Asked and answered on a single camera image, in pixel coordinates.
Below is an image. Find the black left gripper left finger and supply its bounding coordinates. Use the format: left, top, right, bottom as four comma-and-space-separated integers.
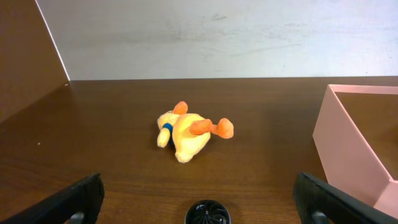
1, 173, 104, 224

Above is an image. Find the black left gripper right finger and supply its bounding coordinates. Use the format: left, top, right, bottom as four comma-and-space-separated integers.
293, 172, 397, 224

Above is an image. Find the pink cardboard box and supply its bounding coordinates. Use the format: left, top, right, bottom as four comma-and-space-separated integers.
313, 85, 397, 217

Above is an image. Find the black round lid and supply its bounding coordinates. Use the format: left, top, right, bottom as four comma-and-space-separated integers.
184, 200, 232, 224

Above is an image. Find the yellow plush duck toy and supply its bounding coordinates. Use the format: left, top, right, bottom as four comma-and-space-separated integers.
157, 101, 234, 163

